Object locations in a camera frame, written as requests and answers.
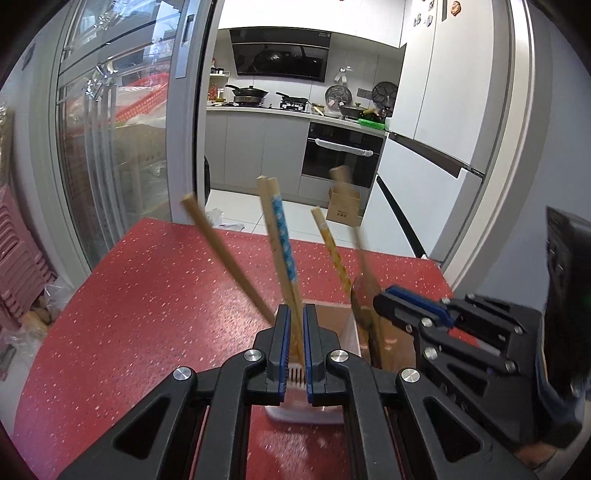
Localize round black perforated pan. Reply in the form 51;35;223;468
373;80;399;112

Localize round metal steamer rack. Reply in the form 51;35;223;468
324;84;352;112

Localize black wok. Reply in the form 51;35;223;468
225;85;269;106

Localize white towel on oven handle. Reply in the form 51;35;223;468
315;137;374;158

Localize black range hood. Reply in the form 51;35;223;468
229;28;332;83

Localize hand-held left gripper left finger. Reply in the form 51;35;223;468
58;304;293;480

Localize dark translucent plastic spoon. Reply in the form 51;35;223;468
350;274;384;370

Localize beige plastic utensil holder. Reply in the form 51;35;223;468
265;300;419;423

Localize black built-in oven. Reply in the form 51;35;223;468
301;122;386;189

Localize grey kitchen base cabinets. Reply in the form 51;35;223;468
204;108;311;197

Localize white refrigerator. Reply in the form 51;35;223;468
365;0;513;259

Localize glass sliding door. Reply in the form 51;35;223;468
46;0;218;278

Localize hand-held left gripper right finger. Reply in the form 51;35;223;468
302;304;539;480

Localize blue patterned wooden chopstick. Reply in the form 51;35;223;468
267;178;305;365

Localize person's right hand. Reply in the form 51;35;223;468
517;440;561;472

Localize cardboard box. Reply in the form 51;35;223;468
326;187;362;227

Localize clear plastic bag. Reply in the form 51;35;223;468
205;208;245;232

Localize spice rack with bottles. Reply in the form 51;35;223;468
208;69;228;103

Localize yellow patterned wooden chopstick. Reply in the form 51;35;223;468
311;208;356;301

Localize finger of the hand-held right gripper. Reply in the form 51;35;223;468
385;285;541;356
373;292;520;376

